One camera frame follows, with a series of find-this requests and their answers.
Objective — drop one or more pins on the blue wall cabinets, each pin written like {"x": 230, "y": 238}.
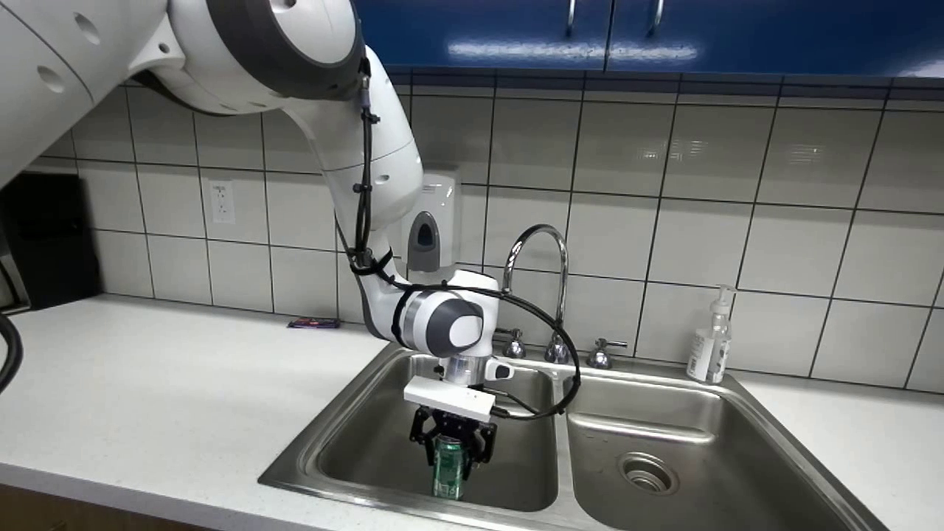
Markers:
{"x": 638, "y": 34}

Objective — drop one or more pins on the stainless steel double sink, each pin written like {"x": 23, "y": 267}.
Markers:
{"x": 630, "y": 444}

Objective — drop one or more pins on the clear pump soap bottle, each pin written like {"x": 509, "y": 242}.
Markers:
{"x": 708, "y": 348}

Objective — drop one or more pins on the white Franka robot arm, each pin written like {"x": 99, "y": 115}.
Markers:
{"x": 373, "y": 149}

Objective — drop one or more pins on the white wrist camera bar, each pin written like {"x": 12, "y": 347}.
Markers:
{"x": 445, "y": 397}

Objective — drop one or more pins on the green soda can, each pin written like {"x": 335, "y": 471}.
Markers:
{"x": 445, "y": 477}

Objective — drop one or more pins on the white wall power outlet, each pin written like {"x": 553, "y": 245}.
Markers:
{"x": 218, "y": 208}

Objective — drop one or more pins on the chrome gooseneck faucet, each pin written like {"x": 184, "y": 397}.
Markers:
{"x": 560, "y": 285}

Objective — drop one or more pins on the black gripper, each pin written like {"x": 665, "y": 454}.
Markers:
{"x": 451, "y": 429}

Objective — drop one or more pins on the white wall soap dispenser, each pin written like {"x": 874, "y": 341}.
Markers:
{"x": 436, "y": 230}

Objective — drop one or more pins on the black microwave oven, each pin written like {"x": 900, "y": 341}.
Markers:
{"x": 48, "y": 239}

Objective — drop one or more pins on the round sink drain strainer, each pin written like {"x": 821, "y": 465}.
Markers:
{"x": 649, "y": 472}

